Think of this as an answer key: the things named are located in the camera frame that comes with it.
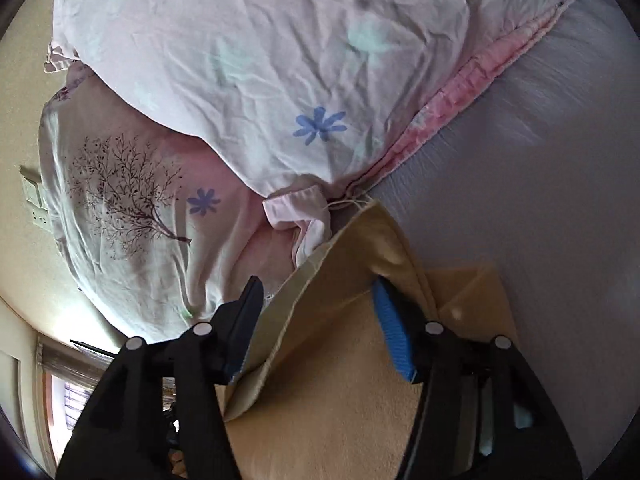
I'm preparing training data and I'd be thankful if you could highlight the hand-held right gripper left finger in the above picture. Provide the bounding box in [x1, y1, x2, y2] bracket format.
[55, 275, 264, 480]

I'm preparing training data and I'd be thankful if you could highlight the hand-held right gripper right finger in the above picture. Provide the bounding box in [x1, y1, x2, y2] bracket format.
[372, 278, 585, 480]

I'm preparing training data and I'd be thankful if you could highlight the yellow small garment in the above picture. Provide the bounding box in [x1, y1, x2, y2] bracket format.
[220, 199, 523, 480]

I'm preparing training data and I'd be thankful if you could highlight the tree print pillow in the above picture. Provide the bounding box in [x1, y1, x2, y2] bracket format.
[37, 80, 301, 331]

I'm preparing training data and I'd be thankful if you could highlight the window with curtain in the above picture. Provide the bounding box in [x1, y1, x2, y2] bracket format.
[30, 335, 121, 471]

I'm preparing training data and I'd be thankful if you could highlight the pink floral quilt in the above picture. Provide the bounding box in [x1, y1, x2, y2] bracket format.
[42, 0, 598, 268]

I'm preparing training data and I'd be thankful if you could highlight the wall power socket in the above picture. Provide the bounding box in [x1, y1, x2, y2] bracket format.
[19, 164, 53, 233]

